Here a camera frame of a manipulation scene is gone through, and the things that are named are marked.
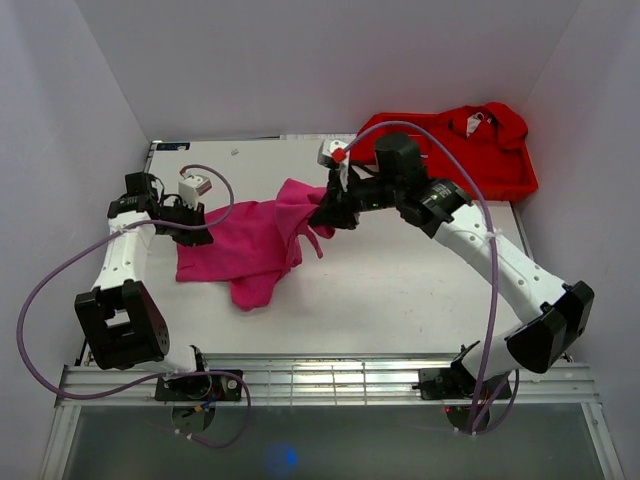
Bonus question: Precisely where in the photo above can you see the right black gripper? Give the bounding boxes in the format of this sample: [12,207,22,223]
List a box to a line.
[311,165,405,229]

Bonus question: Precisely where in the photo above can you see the pink trousers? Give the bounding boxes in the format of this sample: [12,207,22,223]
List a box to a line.
[175,179,335,311]

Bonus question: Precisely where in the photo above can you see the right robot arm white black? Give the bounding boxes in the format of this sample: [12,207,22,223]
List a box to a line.
[309,133,595,397]

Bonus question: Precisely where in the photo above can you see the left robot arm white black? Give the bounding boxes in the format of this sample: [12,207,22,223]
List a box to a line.
[74,172,213,400]

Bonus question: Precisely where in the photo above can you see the red trousers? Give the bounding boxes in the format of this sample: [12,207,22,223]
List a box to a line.
[355,101,530,186]

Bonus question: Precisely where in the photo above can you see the blue label sticker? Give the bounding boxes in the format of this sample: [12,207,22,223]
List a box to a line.
[155,142,191,151]

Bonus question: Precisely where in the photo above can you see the red plastic bin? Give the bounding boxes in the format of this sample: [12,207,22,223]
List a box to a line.
[357,111,540,204]

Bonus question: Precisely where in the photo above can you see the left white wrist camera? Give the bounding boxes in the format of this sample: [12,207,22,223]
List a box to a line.
[178,174,212,210]

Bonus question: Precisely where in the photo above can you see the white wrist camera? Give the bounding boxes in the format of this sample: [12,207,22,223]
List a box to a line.
[178,174,212,210]
[317,139,350,191]

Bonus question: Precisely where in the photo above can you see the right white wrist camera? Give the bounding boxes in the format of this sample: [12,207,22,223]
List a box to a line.
[317,139,350,191]

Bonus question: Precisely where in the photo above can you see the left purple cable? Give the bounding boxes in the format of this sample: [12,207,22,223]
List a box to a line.
[16,164,253,450]

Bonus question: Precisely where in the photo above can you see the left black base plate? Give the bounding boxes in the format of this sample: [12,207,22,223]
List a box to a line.
[154,374,243,403]

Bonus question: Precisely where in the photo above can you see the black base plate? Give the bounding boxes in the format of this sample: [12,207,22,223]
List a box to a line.
[412,368,512,401]
[154,374,243,403]

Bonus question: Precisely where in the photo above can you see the aluminium rail frame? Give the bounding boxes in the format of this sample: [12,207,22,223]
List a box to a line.
[40,357,624,479]

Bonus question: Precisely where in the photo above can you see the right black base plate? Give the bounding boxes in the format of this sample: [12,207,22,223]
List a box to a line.
[412,368,512,401]

